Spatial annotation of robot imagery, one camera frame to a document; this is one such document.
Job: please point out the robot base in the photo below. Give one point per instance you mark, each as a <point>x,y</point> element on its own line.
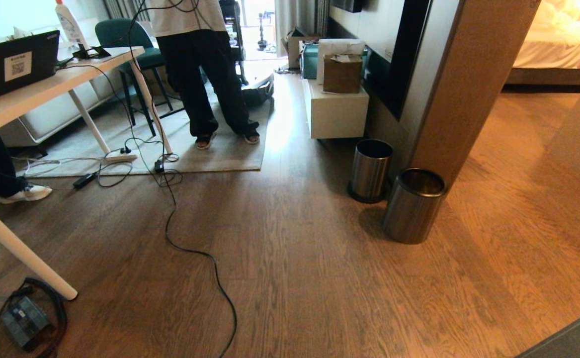
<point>573,335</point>

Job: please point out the steel trash bin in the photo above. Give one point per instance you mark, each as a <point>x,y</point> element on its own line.
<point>370,171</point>
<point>412,209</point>

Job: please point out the black bag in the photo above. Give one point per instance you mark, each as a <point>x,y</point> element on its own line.
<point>257,92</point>

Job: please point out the white paper bag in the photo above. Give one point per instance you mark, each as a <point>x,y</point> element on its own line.
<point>338,47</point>

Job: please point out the white low cabinet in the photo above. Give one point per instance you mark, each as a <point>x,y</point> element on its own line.
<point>337,112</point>

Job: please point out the grey rug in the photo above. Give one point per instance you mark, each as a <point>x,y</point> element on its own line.
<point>190,144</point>

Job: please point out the brown cardboard box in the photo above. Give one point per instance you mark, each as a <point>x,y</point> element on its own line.
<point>342,73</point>

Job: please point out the teal storage box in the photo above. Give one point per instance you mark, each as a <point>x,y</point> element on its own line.
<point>310,59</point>

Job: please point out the grey curtain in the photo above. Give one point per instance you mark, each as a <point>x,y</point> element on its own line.
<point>299,17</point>

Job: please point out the white power strip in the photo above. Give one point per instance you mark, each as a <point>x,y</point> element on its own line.
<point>120,156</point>

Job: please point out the black power adapter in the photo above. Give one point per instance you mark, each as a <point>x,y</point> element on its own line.
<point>84,180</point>

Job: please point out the green chair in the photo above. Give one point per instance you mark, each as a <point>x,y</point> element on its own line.
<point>130,42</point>

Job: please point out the white table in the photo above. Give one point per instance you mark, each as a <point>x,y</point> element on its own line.
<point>31,99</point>

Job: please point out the bed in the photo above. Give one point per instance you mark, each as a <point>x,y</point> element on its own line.
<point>558,44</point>

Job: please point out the grey charger box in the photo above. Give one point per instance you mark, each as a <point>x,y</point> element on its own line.
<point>25,321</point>

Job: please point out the black laptop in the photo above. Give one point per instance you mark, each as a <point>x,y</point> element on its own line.
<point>6,64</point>

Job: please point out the black wall panel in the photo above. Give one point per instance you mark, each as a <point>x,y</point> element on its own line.
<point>394,54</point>

